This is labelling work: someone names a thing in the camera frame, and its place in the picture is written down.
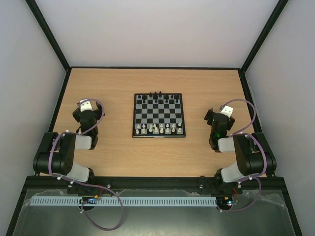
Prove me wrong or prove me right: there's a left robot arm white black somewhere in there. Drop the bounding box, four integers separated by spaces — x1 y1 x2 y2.
32 98 105 183

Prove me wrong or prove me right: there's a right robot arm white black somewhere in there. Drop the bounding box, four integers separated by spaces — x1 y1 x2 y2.
204 106 277 193

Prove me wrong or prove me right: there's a black white chess board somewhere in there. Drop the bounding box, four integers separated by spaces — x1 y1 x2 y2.
132 91 186 138

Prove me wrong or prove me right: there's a metal sheet front panel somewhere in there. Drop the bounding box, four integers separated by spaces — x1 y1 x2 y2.
13 189 295 236

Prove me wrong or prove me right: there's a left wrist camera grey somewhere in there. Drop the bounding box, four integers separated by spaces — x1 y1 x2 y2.
79 99 93 112

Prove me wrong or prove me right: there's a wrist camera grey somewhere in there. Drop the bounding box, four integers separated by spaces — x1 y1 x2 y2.
79 99 93 112
220 105 233 118

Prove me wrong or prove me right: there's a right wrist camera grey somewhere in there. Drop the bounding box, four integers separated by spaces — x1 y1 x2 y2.
220 105 233 118

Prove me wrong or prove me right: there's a black aluminium frame rail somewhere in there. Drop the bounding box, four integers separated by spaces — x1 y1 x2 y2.
24 176 286 196

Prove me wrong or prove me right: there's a white slotted cable duct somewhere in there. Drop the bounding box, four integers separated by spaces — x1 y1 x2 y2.
30 196 217 207

